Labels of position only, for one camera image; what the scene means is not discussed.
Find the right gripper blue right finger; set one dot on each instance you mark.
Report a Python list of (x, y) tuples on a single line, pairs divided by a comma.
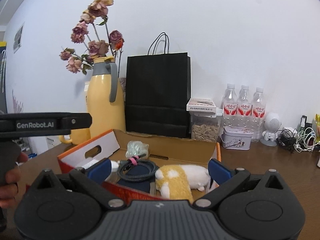
[(218, 172)]

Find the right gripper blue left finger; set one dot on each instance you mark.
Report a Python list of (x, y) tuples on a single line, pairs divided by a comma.
[(100, 171)]

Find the navy blue pouch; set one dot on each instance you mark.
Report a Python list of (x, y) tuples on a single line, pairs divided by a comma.
[(137, 177)]

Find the clear plastic bag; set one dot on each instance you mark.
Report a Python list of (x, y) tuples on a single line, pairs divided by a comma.
[(137, 148)]

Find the yellow white plush toy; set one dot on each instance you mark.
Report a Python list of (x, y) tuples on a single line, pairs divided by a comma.
[(176, 182)]

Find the wet wipes pack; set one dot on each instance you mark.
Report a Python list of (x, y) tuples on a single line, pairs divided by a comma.
[(84, 165)]

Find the person left hand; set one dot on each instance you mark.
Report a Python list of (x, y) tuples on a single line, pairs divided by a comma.
[(9, 191)]

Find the small white tin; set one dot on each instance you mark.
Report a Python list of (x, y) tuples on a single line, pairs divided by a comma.
[(235, 138)]

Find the yellow mug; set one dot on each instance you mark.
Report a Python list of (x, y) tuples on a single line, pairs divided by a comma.
[(76, 137)]

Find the clear nut container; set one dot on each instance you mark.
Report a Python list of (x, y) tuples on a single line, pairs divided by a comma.
[(205, 126)]

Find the left water bottle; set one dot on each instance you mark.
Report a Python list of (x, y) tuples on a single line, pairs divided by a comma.
[(229, 105)]

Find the water bottle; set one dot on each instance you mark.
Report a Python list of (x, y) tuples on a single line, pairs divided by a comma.
[(258, 113), (229, 105), (244, 107)]

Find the red cardboard box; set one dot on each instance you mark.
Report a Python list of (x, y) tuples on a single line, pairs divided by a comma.
[(162, 150)]

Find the middle water bottle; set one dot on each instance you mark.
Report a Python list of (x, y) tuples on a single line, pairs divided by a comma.
[(244, 107)]

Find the white flat box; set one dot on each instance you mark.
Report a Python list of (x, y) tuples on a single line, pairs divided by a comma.
[(201, 105)]

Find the yellow thermos jug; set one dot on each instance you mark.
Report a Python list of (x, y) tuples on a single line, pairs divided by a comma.
[(105, 98)]

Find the white robot toy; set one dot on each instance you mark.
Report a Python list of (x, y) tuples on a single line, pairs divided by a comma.
[(272, 125)]

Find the right water bottle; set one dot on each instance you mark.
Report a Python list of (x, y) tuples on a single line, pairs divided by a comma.
[(258, 113)]

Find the purple tissue box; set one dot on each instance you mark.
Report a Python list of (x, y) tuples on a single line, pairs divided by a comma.
[(318, 163)]

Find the black paper bag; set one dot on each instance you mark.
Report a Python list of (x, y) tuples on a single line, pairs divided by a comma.
[(158, 88)]

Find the colourful snack bag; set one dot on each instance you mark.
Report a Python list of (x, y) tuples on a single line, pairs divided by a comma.
[(317, 123)]

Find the dried pink rose bouquet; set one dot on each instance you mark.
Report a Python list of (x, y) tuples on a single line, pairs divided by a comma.
[(92, 32)]

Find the wall poster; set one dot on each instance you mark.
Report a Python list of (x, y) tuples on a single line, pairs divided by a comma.
[(18, 39)]

